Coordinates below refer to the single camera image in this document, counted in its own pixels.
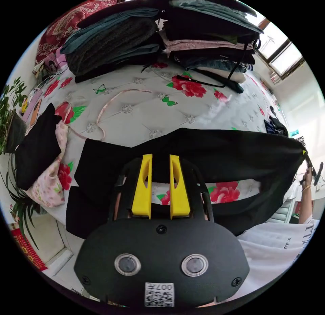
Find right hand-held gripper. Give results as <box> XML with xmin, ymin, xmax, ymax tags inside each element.
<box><xmin>302</xmin><ymin>149</ymin><xmax>317</xmax><ymax>178</ymax></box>

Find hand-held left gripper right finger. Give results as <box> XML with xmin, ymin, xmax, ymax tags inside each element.
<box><xmin>169</xmin><ymin>154</ymin><xmax>191</xmax><ymax>220</ymax></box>

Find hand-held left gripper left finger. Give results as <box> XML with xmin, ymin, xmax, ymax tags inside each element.
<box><xmin>131</xmin><ymin>154</ymin><xmax>153</xmax><ymax>220</ymax></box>

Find black pants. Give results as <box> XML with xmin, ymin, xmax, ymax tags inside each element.
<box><xmin>65</xmin><ymin>128</ymin><xmax>308</xmax><ymax>240</ymax></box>

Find person's right forearm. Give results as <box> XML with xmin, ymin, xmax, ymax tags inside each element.
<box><xmin>298</xmin><ymin>187</ymin><xmax>314</xmax><ymax>225</ymax></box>

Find person's right hand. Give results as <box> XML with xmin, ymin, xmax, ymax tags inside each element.
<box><xmin>299</xmin><ymin>167</ymin><xmax>313</xmax><ymax>193</ymax></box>

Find pile of clothes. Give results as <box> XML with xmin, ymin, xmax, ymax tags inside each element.
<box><xmin>60</xmin><ymin>1</ymin><xmax>167</xmax><ymax>84</ymax></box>
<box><xmin>145</xmin><ymin>0</ymin><xmax>265</xmax><ymax>94</ymax></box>
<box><xmin>263</xmin><ymin>106</ymin><xmax>289</xmax><ymax>137</ymax></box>
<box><xmin>15</xmin><ymin>103</ymin><xmax>69</xmax><ymax>208</ymax></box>

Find window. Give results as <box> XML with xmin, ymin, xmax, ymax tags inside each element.
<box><xmin>254</xmin><ymin>17</ymin><xmax>306</xmax><ymax>80</ymax></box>

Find long-leaved green plant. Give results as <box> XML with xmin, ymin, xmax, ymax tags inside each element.
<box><xmin>0</xmin><ymin>154</ymin><xmax>49</xmax><ymax>250</ymax></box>

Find potted green plant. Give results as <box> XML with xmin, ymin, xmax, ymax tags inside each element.
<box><xmin>0</xmin><ymin>76</ymin><xmax>29</xmax><ymax>154</ymax></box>

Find red patterned pillow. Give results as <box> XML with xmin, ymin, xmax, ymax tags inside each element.
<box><xmin>35</xmin><ymin>0</ymin><xmax>118</xmax><ymax>65</ymax></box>

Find pink cloth strap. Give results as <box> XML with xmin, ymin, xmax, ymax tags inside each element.
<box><xmin>61</xmin><ymin>88</ymin><xmax>153</xmax><ymax>141</ymax></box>

